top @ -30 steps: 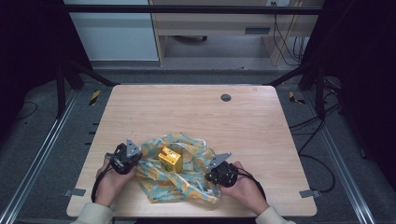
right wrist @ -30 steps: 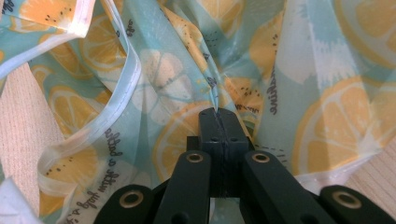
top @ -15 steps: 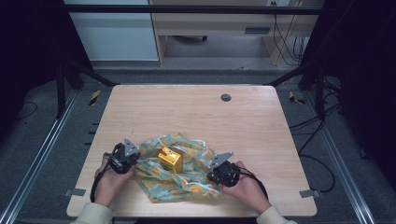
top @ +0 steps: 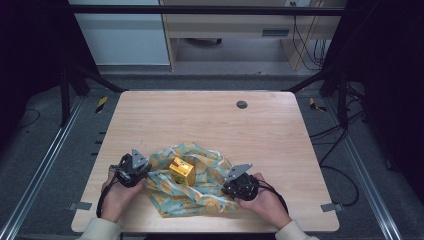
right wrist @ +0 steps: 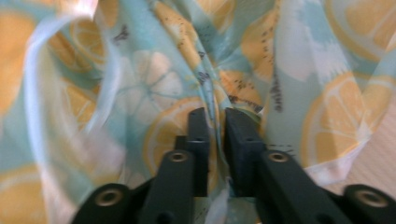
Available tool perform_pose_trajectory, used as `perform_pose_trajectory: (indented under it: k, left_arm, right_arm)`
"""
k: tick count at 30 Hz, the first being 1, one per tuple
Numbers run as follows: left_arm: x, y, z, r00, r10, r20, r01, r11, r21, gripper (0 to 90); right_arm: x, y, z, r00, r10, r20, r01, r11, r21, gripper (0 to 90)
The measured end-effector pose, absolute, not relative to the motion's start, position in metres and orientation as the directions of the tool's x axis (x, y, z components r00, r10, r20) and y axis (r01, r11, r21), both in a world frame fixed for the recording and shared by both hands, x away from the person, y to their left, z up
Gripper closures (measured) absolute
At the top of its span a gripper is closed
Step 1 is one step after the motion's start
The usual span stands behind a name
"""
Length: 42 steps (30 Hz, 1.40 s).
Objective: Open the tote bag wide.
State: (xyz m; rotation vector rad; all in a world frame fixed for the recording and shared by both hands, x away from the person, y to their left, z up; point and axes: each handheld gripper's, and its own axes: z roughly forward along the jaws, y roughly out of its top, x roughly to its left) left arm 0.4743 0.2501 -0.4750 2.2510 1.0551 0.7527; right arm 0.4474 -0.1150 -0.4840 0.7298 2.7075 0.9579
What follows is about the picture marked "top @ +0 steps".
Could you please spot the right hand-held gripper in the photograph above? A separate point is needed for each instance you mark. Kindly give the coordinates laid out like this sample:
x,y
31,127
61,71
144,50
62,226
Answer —
x,y
241,188

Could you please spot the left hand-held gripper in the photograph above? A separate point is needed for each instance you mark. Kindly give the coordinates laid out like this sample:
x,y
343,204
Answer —
x,y
133,170

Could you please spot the teal orange-print cloth bag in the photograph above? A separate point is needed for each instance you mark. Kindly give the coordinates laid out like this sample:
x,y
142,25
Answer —
x,y
196,196

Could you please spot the yellow carton box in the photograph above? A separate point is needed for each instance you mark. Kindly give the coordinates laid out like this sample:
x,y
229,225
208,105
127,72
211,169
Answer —
x,y
181,170

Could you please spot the person's right hand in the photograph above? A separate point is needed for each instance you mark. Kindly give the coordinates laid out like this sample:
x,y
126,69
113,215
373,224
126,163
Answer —
x,y
266,206

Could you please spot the person's left hand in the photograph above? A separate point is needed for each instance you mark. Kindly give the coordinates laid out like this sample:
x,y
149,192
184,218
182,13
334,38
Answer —
x,y
118,200

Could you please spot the yellow black striped tape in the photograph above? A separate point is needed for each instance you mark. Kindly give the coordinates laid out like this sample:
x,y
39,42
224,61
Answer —
x,y
101,104
313,104

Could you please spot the grey round table grommet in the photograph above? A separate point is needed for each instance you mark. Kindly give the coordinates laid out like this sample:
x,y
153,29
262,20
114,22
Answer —
x,y
242,104

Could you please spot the white cabinet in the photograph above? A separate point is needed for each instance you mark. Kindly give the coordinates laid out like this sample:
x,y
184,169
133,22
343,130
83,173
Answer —
x,y
123,36

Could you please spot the light wooden desk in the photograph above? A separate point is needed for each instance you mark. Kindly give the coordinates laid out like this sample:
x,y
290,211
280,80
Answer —
x,y
230,25

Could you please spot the grey table edge bracket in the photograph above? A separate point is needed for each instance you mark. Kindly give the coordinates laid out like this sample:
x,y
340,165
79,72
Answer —
x,y
331,207
80,206

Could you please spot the aluminium floor rail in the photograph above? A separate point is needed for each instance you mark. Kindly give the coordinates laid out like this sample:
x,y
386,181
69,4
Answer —
x,y
366,173
43,163

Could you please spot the black metal frame stand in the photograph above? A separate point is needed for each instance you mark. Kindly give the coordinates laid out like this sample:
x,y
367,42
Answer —
x,y
342,100
65,96

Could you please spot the black horizontal frame bar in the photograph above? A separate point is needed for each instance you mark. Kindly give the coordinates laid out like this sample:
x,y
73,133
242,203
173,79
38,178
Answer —
x,y
200,10

